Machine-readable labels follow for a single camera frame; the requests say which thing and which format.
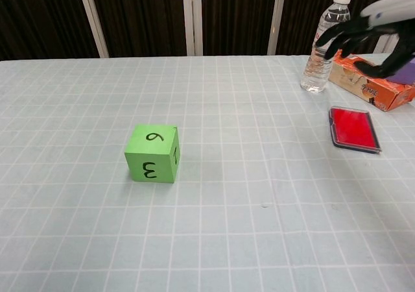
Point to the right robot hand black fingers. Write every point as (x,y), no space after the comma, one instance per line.
(386,13)

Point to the green numbered foam cube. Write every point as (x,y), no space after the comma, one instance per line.
(149,155)

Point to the purple block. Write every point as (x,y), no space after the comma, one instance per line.
(405,75)

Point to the light blue grid tablecloth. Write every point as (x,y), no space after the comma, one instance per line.
(129,233)

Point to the orange carton box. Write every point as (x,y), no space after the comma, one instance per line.
(363,84)

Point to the clear plastic water bottle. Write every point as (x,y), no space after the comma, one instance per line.
(313,74)

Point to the red ink pad case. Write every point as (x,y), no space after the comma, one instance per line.
(353,126)

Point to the white partition frame post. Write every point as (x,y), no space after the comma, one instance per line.
(277,19)
(193,16)
(384,45)
(92,19)

